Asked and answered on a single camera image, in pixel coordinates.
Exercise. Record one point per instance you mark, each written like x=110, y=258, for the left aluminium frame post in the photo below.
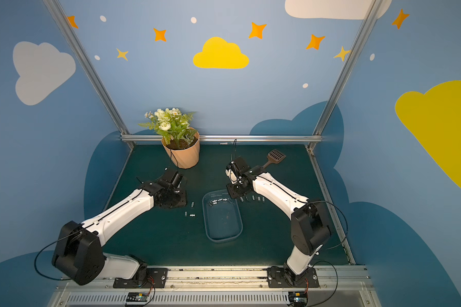
x=60, y=17

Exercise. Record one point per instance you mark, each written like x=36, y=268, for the aluminium frame post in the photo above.
x=60, y=17
x=357, y=47

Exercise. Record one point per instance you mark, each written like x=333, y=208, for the left controller board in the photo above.
x=137, y=299

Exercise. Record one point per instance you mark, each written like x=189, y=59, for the controller board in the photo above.
x=137, y=299
x=297, y=299

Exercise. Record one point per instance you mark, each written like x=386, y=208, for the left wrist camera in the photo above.
x=171, y=179

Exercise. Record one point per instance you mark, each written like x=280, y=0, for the right controller board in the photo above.
x=297, y=299

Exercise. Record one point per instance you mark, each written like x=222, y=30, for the green table mat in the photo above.
x=167, y=238

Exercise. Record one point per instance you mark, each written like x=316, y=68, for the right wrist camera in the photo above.
x=236, y=168

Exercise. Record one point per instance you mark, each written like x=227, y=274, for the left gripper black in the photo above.
x=175, y=197

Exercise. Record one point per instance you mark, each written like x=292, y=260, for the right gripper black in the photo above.
x=259, y=169

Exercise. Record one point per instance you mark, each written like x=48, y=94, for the right aluminium frame post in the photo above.
x=357, y=47

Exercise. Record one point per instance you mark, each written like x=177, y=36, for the pile of chrome sockets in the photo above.
x=217, y=201

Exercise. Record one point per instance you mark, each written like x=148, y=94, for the terracotta flower pot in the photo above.
x=185, y=158

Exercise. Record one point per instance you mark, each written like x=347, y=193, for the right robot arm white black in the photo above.
x=310, y=224

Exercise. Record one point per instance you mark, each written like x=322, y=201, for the small brown slotted scoop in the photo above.
x=274, y=157

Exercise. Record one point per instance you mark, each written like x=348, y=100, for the aluminium front rail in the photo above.
x=228, y=286

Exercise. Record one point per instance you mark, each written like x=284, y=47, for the aluminium back crossbar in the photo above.
x=228, y=138

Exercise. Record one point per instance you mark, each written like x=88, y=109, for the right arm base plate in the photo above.
x=283, y=277

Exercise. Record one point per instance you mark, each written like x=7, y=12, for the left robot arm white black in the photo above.
x=79, y=250

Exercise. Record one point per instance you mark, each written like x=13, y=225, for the white flowers green plant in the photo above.
x=173, y=126

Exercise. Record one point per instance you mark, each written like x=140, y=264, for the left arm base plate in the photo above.
x=150, y=278

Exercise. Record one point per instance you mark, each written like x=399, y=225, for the clear plastic storage box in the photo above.
x=223, y=222

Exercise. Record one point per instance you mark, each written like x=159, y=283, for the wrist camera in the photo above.
x=236, y=168
x=171, y=179

